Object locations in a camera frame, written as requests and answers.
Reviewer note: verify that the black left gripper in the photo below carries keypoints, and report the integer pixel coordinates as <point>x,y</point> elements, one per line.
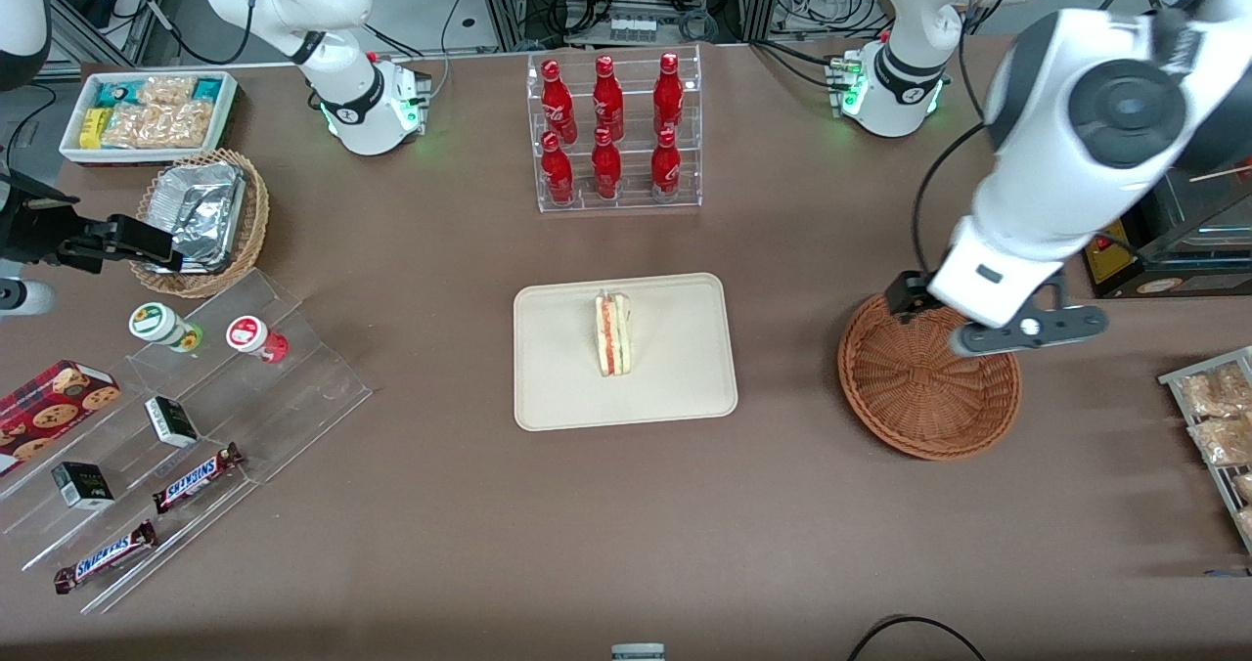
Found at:
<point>907,294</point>

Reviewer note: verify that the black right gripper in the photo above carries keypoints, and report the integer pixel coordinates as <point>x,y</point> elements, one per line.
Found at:
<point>29,234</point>

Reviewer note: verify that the triangle sandwich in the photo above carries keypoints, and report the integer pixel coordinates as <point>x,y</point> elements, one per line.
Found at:
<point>612,333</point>

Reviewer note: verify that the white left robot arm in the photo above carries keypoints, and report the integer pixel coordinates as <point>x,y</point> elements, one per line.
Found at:
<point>1037,201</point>

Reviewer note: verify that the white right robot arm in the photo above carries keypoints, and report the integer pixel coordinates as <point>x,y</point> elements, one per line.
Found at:
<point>347,104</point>

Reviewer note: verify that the round brown wicker basket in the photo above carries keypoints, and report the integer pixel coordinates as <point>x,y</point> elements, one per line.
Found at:
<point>919,397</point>

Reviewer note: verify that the tan wicker basket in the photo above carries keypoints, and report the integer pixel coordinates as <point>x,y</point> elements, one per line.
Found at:
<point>256,221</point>

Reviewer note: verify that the beige rectangular tray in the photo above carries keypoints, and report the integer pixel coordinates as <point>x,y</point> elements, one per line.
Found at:
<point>675,368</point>

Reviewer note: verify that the tray of cracker packs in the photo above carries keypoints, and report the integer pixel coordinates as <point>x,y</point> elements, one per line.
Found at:
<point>1223,475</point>

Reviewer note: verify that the aluminium foil container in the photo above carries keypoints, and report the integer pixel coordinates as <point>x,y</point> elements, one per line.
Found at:
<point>201,211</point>

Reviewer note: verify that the green lid cup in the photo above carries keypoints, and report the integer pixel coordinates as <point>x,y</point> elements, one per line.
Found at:
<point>156,323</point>

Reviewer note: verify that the large clear bag of crackers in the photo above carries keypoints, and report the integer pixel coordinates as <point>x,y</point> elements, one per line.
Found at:
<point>161,126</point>

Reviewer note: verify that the red lid cup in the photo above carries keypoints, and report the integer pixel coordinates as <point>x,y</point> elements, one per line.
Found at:
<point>249,334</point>

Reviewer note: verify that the white snack bin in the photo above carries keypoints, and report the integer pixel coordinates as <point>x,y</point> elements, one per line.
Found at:
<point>73,153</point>

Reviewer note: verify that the yellow snack pack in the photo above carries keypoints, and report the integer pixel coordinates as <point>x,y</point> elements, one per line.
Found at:
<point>93,128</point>

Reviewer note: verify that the teal snack package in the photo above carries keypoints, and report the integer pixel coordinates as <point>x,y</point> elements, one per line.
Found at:
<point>117,93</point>

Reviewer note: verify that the small black carton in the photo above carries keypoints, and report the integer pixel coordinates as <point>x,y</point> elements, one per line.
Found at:
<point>172,422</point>
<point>83,486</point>

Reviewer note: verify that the red cookie box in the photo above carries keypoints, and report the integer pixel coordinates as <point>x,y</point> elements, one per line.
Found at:
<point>49,412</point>

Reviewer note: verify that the clear acrylic stepped shelf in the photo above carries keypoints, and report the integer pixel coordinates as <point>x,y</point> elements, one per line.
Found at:
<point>293,387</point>

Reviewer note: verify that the snickers chocolate bar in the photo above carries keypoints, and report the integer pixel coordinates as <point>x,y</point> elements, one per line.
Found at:
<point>196,478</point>
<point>106,556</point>

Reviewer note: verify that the red cola bottle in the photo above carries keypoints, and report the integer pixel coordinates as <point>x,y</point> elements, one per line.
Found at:
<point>607,102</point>
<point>668,96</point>
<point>665,167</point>
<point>557,104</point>
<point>557,172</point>
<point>605,169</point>

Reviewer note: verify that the clear acrylic bottle rack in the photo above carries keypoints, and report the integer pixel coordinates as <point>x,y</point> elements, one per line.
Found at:
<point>631,197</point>

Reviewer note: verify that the black sealing machine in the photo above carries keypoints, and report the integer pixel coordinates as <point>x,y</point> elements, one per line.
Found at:
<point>1203,245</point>

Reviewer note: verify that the clear bag of snacks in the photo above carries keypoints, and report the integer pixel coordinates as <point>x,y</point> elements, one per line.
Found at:
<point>1223,441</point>
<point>1218,392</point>

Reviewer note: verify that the white power strip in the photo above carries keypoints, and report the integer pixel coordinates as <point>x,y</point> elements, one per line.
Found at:
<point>633,28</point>

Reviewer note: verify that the grey white object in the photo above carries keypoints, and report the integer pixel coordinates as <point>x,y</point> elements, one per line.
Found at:
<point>638,652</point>

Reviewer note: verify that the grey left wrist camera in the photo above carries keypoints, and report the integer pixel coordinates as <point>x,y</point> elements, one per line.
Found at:
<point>1037,330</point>

